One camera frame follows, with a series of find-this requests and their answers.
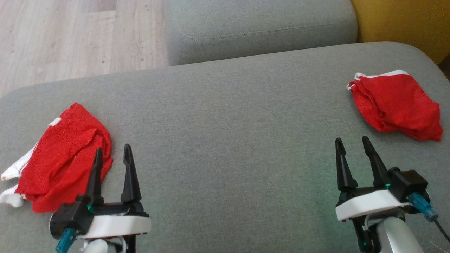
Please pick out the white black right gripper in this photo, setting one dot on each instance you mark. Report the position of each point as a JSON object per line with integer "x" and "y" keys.
{"x": 365, "y": 205}

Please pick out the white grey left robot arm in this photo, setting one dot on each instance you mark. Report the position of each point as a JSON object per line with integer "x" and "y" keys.
{"x": 102, "y": 246}

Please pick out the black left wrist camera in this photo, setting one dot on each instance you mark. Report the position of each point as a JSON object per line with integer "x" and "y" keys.
{"x": 70, "y": 216}

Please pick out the grey fabric sofa cushion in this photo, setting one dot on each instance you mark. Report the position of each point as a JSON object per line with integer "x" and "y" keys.
{"x": 260, "y": 28}

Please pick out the grey fabric sofa seat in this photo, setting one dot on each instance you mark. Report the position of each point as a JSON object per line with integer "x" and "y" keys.
{"x": 228, "y": 147}

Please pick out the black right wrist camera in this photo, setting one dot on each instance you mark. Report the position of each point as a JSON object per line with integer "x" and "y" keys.
{"x": 409, "y": 182}

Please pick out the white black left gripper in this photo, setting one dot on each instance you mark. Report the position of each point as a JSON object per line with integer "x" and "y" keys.
{"x": 116, "y": 225}

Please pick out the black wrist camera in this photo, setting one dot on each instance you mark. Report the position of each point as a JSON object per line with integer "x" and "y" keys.
{"x": 409, "y": 182}
{"x": 70, "y": 216}

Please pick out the red jersey number 23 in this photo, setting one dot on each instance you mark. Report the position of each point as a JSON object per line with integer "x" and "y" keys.
{"x": 66, "y": 158}

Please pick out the yellow cushion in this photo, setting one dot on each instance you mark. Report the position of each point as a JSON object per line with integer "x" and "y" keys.
{"x": 404, "y": 24}

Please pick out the red shorts white trim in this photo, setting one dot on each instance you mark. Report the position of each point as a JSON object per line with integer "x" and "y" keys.
{"x": 397, "y": 102}

